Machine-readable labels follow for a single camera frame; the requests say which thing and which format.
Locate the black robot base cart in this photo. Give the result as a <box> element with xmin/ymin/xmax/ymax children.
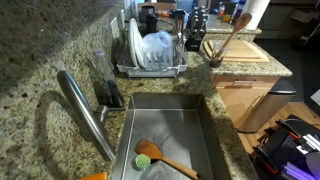
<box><xmin>253</xmin><ymin>115</ymin><xmax>320</xmax><ymax>180</ymax></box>

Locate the grey dish drying rack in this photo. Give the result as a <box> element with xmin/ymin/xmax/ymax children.
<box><xmin>116</xmin><ymin>43</ymin><xmax>188</xmax><ymax>78</ymax></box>

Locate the stainless steel sink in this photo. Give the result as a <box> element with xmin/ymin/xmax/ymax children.
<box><xmin>111</xmin><ymin>93</ymin><xmax>231</xmax><ymax>180</ymax></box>

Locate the white plate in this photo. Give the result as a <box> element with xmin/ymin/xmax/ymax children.
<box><xmin>129</xmin><ymin>18</ymin><xmax>145</xmax><ymax>69</ymax></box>

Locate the wooden spatula in sink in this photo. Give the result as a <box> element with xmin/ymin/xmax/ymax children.
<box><xmin>135</xmin><ymin>139</ymin><xmax>204</xmax><ymax>180</ymax></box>

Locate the clear utensil glass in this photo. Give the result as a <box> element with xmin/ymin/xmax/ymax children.
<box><xmin>210</xmin><ymin>41</ymin><xmax>230</xmax><ymax>68</ymax></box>

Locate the stainless steel faucet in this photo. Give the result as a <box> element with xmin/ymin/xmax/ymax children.
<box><xmin>57</xmin><ymin>71</ymin><xmax>116</xmax><ymax>161</ymax></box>

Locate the green round scrubber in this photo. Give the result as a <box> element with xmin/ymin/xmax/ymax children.
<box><xmin>135</xmin><ymin>154</ymin><xmax>151</xmax><ymax>170</ymax></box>

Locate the black knife block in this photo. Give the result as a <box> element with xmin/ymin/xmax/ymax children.
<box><xmin>185</xmin><ymin>6</ymin><xmax>208</xmax><ymax>52</ymax></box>

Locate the large wooden cutting board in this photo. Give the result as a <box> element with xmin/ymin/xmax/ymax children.
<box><xmin>203</xmin><ymin>40</ymin><xmax>269</xmax><ymax>63</ymax></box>

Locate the wooden cabinet drawer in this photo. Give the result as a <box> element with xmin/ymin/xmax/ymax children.
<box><xmin>213</xmin><ymin>75</ymin><xmax>279</xmax><ymax>131</ymax></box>

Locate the orange sponge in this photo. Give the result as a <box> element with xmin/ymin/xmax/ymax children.
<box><xmin>77</xmin><ymin>172</ymin><xmax>108</xmax><ymax>180</ymax></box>

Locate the white paper towel roll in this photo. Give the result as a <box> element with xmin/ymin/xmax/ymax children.
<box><xmin>242</xmin><ymin>0</ymin><xmax>270</xmax><ymax>30</ymax></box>

